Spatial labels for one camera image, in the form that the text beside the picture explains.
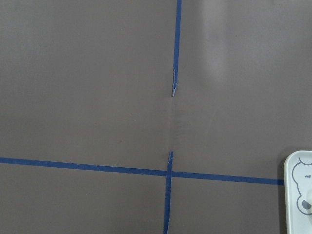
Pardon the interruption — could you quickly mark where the cream bear tray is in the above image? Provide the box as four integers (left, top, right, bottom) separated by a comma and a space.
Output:
284, 151, 312, 234

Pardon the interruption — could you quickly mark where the white plastic spoon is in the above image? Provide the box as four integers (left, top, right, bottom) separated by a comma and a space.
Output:
305, 190, 312, 210

